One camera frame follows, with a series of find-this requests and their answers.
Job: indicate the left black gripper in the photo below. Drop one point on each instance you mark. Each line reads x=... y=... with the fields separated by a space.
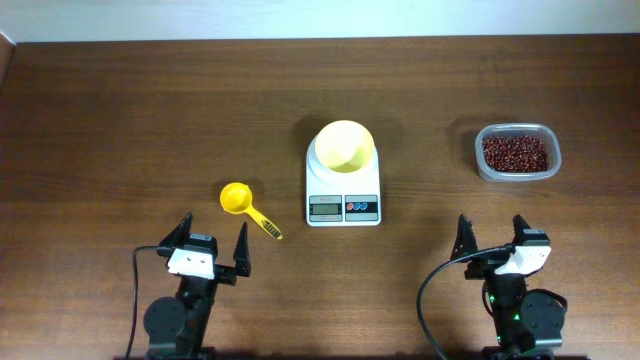
x=241 y=257

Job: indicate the yellow measuring scoop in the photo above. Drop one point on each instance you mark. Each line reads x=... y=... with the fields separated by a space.
x=236 y=198

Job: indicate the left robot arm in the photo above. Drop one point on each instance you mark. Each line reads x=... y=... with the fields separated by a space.
x=176 y=324

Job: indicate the pale yellow plastic bowl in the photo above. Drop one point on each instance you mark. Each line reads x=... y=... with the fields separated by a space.
x=344 y=146

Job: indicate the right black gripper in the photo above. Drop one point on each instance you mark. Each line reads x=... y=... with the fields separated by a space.
x=465 y=242

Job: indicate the clear plastic container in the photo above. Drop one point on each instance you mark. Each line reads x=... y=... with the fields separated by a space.
x=519 y=129

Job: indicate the white digital kitchen scale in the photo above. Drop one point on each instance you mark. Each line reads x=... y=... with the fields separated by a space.
x=335 y=199

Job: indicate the red adzuki beans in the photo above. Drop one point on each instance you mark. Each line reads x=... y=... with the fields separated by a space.
x=520 y=154

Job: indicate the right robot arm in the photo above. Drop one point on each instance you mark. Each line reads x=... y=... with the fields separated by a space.
x=528 y=322

